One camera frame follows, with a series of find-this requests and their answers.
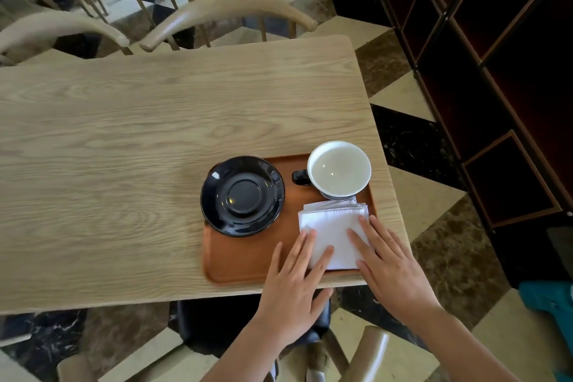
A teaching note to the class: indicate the wooden chair with black seat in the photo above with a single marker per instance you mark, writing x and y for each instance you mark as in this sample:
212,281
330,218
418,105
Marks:
215,319

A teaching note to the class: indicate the person's right forearm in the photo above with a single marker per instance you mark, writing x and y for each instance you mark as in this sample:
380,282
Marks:
456,346

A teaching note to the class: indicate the teal fabric object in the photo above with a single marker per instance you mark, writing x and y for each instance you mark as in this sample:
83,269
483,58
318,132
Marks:
548,305

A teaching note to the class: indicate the brown serving tray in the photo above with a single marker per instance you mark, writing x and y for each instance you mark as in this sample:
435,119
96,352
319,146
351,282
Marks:
244,256

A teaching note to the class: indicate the person's left thumb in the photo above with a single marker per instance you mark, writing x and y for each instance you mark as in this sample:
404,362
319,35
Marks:
323,303

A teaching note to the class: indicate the dark wooden shelf cabinet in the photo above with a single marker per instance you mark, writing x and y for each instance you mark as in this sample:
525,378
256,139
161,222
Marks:
501,81

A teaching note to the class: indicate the person's left little finger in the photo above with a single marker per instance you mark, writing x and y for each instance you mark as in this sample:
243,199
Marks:
274,261

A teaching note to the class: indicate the white napkin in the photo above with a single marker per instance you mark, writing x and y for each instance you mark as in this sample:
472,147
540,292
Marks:
333,225

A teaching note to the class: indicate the person's left middle finger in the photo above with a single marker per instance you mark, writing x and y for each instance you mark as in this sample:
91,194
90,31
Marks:
305,249

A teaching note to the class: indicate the person's left forearm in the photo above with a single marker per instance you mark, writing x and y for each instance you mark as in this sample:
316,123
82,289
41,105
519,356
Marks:
244,357

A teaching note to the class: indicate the black cup with white inside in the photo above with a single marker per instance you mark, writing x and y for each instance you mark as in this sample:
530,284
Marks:
339,169

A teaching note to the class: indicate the person's right hand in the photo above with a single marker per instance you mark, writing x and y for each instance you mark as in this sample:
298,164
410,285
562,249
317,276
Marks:
394,278

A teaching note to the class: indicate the wooden chair with curved back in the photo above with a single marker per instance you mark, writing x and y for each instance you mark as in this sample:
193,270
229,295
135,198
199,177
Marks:
224,8
53,28

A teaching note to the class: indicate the person's left hand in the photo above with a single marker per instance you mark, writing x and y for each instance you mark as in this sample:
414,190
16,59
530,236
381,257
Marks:
286,301

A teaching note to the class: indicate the black saucer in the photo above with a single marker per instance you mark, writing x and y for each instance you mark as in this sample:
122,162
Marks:
242,196

